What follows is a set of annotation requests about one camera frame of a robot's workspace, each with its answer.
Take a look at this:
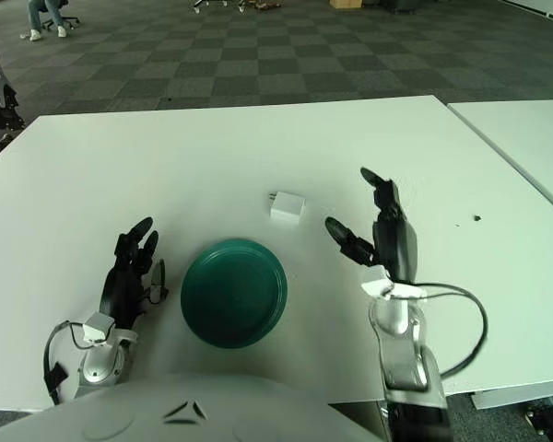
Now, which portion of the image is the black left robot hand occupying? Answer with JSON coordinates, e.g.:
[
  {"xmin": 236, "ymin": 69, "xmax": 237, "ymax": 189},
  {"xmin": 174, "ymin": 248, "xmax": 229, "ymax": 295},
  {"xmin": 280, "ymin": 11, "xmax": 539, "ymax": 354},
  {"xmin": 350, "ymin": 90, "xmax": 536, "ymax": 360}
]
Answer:
[{"xmin": 101, "ymin": 215, "xmax": 171, "ymax": 333}]

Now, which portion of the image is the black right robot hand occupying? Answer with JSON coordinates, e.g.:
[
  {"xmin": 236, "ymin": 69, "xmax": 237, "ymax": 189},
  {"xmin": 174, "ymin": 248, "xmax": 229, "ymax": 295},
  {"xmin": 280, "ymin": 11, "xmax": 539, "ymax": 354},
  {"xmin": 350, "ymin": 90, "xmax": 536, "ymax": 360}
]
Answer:
[{"xmin": 324, "ymin": 167, "xmax": 419, "ymax": 285}]

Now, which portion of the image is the white charger block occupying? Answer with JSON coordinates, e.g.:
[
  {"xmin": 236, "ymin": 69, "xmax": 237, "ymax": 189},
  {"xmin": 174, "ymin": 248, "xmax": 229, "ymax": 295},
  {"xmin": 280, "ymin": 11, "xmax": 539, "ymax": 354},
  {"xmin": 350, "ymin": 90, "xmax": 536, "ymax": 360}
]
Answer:
[{"xmin": 266, "ymin": 191, "xmax": 308, "ymax": 226}]

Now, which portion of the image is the dark green round plate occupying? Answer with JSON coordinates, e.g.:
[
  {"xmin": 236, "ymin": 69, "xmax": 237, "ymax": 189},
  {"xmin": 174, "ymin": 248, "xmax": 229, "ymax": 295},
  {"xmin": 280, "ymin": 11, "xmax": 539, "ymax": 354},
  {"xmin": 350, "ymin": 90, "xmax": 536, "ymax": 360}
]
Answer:
[{"xmin": 180, "ymin": 237, "xmax": 288, "ymax": 350}]

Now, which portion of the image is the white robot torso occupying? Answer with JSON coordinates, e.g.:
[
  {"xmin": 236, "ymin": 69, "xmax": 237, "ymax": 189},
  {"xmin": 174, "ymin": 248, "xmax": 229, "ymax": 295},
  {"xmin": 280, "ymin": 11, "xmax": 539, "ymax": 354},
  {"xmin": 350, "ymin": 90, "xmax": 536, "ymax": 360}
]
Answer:
[{"xmin": 0, "ymin": 371, "xmax": 388, "ymax": 442}]

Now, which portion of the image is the black wheeled stand base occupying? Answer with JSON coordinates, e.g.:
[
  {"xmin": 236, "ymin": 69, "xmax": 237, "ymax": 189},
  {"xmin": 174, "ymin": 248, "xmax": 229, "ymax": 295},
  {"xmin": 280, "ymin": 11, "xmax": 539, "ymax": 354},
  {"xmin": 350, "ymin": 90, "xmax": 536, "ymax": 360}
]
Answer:
[{"xmin": 523, "ymin": 399, "xmax": 553, "ymax": 436}]

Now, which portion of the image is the black swivel chair base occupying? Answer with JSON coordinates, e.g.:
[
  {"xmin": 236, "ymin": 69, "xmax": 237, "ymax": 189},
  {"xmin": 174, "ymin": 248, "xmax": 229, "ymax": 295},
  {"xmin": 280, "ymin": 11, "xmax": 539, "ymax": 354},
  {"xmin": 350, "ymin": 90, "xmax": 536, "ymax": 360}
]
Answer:
[{"xmin": 41, "ymin": 0, "xmax": 81, "ymax": 31}]

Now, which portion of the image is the seated person in jeans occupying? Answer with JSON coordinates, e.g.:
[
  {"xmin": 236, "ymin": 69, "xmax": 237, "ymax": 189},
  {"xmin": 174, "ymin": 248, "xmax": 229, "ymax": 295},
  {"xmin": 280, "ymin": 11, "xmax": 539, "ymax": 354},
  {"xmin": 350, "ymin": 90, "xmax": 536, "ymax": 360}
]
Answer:
[{"xmin": 27, "ymin": 0, "xmax": 70, "ymax": 41}]

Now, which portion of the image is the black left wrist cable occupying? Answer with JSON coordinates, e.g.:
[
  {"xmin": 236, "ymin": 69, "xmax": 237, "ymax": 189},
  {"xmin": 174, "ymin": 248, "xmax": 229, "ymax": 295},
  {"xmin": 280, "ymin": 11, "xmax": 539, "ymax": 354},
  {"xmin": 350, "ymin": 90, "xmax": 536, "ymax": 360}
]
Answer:
[{"xmin": 43, "ymin": 320, "xmax": 103, "ymax": 406}]

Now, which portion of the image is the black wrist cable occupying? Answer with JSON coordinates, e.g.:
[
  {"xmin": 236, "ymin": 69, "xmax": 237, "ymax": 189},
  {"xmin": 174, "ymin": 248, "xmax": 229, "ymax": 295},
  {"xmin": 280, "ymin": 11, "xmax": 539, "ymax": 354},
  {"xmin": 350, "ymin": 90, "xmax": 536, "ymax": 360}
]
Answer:
[
  {"xmin": 43, "ymin": 320, "xmax": 103, "ymax": 406},
  {"xmin": 414, "ymin": 281, "xmax": 488, "ymax": 377}
]

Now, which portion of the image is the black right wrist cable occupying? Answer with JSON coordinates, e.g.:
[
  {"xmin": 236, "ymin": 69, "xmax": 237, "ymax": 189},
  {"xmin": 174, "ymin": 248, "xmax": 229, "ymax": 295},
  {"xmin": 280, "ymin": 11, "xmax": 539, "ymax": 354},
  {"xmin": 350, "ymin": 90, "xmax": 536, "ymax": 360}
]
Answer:
[{"xmin": 414, "ymin": 281, "xmax": 488, "ymax": 377}]

